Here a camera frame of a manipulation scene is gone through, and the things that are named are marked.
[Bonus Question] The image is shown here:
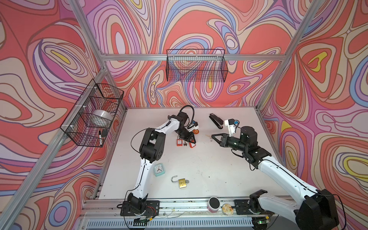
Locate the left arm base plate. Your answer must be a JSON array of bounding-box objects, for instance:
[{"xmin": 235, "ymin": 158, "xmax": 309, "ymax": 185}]
[{"xmin": 117, "ymin": 200, "xmax": 160, "ymax": 217}]

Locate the pink cylinder black top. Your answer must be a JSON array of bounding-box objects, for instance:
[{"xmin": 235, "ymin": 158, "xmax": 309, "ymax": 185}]
[{"xmin": 207, "ymin": 197, "xmax": 220, "ymax": 213}]

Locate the red small padlock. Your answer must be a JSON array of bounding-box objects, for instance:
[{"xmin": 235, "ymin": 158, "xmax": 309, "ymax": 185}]
[{"xmin": 176, "ymin": 139, "xmax": 183, "ymax": 147}]

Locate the mint green alarm clock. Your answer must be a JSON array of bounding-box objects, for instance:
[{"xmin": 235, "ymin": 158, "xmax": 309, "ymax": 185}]
[{"xmin": 153, "ymin": 163, "xmax": 165, "ymax": 177}]

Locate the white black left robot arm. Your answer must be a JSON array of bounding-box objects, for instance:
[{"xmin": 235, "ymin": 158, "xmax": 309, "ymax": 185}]
[{"xmin": 122, "ymin": 105, "xmax": 198, "ymax": 214}]

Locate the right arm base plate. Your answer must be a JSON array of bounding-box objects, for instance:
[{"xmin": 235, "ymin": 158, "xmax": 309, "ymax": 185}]
[{"xmin": 232, "ymin": 199, "xmax": 274, "ymax": 216}]

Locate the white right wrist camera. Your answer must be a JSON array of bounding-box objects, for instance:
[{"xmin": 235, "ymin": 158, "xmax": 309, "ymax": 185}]
[{"xmin": 224, "ymin": 119, "xmax": 240, "ymax": 137}]

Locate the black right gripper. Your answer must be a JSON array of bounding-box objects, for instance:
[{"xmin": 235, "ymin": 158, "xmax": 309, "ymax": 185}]
[{"xmin": 211, "ymin": 133, "xmax": 247, "ymax": 152}]

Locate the brass padlock shackle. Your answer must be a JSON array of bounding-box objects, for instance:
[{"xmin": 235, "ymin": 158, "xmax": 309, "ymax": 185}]
[{"xmin": 171, "ymin": 175, "xmax": 189, "ymax": 189}]

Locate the black wire basket back wall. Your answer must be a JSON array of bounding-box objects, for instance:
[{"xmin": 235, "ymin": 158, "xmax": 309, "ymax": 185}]
[{"xmin": 166, "ymin": 48, "xmax": 229, "ymax": 82}]

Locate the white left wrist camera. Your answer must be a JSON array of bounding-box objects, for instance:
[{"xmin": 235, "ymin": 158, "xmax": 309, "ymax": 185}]
[{"xmin": 187, "ymin": 121, "xmax": 199, "ymax": 131}]

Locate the black wire basket left wall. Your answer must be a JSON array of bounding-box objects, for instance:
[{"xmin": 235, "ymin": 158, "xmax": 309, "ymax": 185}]
[{"xmin": 60, "ymin": 80, "xmax": 124, "ymax": 148}]

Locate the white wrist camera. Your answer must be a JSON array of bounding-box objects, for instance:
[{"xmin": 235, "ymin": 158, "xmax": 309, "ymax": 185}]
[
  {"xmin": 187, "ymin": 121, "xmax": 199, "ymax": 131},
  {"xmin": 224, "ymin": 119, "xmax": 240, "ymax": 137}
]

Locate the black stapler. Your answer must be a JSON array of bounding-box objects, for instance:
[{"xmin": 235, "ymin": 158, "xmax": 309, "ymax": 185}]
[{"xmin": 209, "ymin": 113, "xmax": 224, "ymax": 129}]

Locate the black wire basket wall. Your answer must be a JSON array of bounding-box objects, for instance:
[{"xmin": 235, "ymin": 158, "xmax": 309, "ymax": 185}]
[
  {"xmin": 60, "ymin": 80, "xmax": 124, "ymax": 148},
  {"xmin": 166, "ymin": 48, "xmax": 229, "ymax": 82}
]

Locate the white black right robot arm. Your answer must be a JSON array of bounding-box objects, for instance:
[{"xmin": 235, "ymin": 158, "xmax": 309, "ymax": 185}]
[{"xmin": 211, "ymin": 126, "xmax": 339, "ymax": 230}]

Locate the round beige patterned ball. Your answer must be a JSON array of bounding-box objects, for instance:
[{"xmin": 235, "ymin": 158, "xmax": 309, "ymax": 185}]
[{"xmin": 221, "ymin": 203, "xmax": 234, "ymax": 216}]

